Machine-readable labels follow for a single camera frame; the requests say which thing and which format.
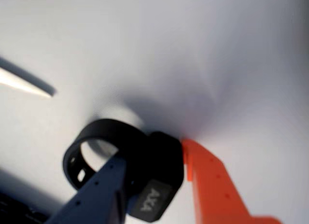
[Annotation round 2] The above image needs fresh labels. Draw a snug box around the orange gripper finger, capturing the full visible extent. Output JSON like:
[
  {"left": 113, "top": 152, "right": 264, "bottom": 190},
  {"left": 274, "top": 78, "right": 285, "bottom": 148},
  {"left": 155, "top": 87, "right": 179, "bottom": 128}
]
[{"left": 180, "top": 139, "right": 282, "bottom": 224}]

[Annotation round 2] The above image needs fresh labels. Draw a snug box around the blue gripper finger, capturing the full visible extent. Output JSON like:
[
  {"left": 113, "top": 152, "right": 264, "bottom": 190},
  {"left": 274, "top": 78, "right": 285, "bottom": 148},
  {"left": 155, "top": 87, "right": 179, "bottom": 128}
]
[{"left": 47, "top": 157, "right": 128, "bottom": 224}]

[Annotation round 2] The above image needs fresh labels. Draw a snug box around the black AXA bike light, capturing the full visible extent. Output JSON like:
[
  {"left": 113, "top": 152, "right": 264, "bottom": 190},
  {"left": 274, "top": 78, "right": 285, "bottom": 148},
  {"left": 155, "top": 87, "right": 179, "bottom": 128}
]
[{"left": 63, "top": 118, "right": 185, "bottom": 222}]

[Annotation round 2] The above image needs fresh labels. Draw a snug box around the black fabric bag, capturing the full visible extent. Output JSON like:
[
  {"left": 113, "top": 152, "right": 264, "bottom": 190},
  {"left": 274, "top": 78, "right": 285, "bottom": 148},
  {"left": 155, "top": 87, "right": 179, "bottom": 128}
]
[{"left": 0, "top": 190, "right": 50, "bottom": 224}]

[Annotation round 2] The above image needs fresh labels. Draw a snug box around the curled masking tape piece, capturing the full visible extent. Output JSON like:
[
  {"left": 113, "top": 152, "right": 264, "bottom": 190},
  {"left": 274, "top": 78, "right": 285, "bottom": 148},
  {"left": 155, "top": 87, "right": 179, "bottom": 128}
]
[{"left": 0, "top": 66, "right": 53, "bottom": 97}]

